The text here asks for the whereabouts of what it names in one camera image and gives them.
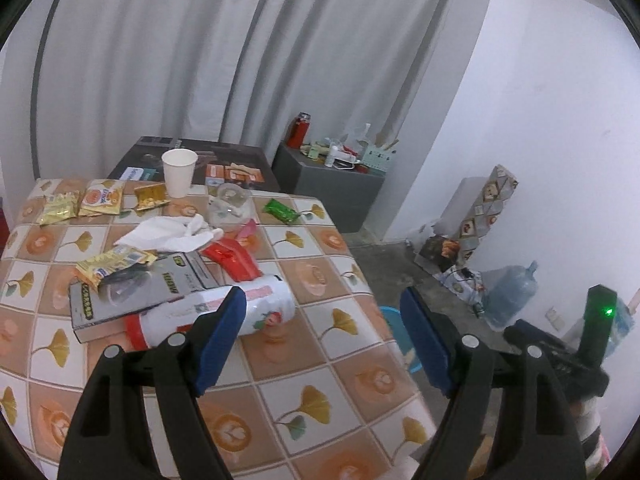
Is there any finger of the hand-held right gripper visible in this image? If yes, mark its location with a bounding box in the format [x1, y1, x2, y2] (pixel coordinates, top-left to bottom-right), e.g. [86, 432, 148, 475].
[502, 319, 584, 376]

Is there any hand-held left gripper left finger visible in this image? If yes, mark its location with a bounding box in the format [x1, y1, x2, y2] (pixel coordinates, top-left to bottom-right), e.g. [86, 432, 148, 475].
[56, 285, 249, 480]

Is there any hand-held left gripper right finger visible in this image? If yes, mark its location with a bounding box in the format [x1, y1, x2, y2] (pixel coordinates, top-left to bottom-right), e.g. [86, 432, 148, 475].
[399, 286, 587, 480]

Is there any blue plastic waste basket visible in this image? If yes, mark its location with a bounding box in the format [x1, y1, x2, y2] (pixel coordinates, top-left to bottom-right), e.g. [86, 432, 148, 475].
[377, 305, 424, 374]

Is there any white canister with red cap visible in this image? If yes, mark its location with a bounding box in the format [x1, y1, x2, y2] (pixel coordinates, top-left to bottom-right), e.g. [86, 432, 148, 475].
[124, 274, 297, 350]

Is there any grey cardboard box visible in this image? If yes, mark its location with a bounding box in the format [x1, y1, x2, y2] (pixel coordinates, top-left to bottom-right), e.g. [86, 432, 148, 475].
[68, 251, 221, 344]

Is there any red plastic packet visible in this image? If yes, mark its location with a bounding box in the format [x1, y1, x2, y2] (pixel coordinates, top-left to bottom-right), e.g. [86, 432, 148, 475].
[201, 238, 264, 283]

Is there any white tissue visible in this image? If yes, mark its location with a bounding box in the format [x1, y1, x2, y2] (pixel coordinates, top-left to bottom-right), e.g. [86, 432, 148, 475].
[113, 213, 225, 252]

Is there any clear plastic container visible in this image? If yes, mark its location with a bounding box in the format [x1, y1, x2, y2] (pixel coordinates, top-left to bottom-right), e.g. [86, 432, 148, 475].
[207, 183, 254, 229]

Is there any yellow snack packet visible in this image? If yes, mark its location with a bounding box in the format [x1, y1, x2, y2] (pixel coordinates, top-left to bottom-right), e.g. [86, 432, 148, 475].
[75, 245, 157, 286]

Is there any person's right forearm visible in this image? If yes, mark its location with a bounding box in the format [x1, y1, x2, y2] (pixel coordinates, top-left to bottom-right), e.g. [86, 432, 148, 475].
[566, 394, 612, 480]

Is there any large clear water jug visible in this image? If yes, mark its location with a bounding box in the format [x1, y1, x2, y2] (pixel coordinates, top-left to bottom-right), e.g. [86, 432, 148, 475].
[482, 260, 540, 331]

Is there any dark snack box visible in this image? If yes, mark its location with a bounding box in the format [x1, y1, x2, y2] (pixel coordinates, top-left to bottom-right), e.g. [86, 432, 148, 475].
[418, 233, 460, 274]

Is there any ginkgo leaf patterned tablecloth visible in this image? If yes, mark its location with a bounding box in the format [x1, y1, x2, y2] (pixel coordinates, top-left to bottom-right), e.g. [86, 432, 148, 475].
[0, 177, 442, 480]

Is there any white plastic bag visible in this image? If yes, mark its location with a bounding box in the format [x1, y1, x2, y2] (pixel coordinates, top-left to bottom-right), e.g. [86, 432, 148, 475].
[407, 222, 436, 246]

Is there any small green snack packet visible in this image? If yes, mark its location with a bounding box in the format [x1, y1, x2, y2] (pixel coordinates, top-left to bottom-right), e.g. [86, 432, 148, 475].
[263, 198, 301, 225]

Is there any patterned folded board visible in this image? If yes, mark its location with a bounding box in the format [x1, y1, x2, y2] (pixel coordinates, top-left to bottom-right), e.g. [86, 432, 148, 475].
[457, 163, 520, 262]

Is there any white panel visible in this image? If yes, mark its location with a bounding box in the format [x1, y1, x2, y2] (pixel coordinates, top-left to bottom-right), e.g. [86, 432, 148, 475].
[449, 177, 484, 232]

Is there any gold snack packet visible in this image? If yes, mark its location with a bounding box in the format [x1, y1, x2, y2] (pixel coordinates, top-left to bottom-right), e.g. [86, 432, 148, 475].
[39, 192, 82, 226]
[133, 183, 171, 211]

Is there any white paper cup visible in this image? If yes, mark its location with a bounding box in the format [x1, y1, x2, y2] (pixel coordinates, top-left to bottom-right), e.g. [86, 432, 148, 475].
[160, 148, 199, 199]

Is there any grey cabinet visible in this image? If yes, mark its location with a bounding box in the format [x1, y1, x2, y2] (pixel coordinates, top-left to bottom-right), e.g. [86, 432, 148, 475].
[271, 140, 386, 234]

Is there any yellow orange printed packet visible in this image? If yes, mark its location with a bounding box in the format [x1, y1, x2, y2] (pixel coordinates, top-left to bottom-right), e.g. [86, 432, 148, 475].
[79, 179, 125, 216]

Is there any green dotted pen holder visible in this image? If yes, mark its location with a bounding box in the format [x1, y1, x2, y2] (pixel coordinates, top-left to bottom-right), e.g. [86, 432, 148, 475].
[360, 140, 397, 174]

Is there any dark flat printed box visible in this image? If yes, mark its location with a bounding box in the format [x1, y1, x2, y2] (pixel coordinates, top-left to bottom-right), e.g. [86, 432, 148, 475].
[107, 135, 281, 194]

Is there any red thermos bottle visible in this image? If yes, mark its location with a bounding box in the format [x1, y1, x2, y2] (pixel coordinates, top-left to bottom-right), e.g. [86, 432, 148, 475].
[286, 111, 312, 150]

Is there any grey white curtain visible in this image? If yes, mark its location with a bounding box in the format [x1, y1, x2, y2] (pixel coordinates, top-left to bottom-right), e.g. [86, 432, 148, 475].
[0, 0, 502, 202]

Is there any dark grey curved pole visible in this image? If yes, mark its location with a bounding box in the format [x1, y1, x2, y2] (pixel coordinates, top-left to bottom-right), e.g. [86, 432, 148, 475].
[29, 0, 69, 182]

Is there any tangle of cables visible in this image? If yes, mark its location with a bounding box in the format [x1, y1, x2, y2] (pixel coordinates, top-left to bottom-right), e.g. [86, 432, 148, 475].
[439, 267, 486, 312]

